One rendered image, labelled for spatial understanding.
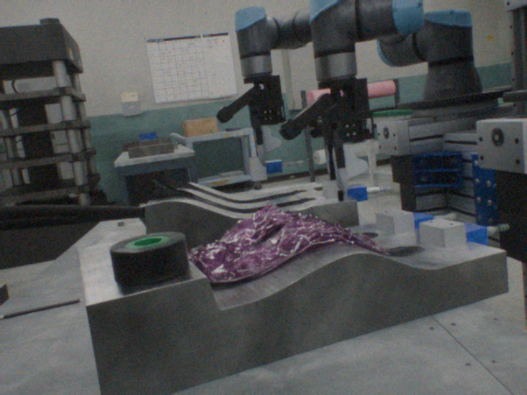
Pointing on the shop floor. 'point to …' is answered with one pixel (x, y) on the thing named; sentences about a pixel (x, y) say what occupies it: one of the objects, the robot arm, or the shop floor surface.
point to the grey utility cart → (241, 153)
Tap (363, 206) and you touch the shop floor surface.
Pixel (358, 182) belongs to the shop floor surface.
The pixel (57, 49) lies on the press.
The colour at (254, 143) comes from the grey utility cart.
